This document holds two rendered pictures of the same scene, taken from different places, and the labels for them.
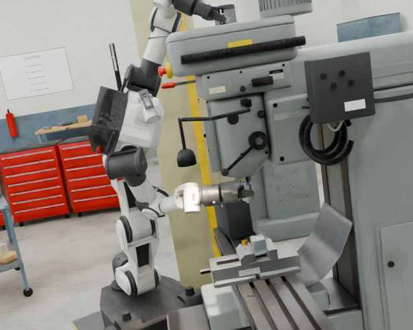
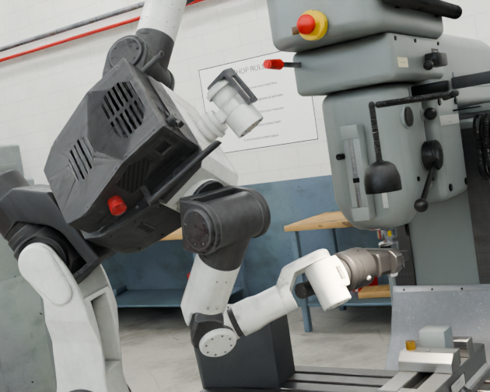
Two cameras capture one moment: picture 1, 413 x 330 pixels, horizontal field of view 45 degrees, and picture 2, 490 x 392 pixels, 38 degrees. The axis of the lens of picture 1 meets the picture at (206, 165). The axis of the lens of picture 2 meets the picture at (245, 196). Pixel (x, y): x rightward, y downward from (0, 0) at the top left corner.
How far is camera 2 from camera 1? 1.79 m
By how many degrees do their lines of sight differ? 51
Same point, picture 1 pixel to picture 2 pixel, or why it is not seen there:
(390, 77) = (484, 89)
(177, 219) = not seen: outside the picture
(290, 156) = (453, 183)
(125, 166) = (247, 215)
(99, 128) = (168, 139)
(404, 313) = not seen: outside the picture
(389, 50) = (480, 54)
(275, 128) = (442, 138)
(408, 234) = not seen: outside the picture
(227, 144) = (403, 161)
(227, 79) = (407, 48)
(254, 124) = (421, 131)
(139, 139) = (226, 169)
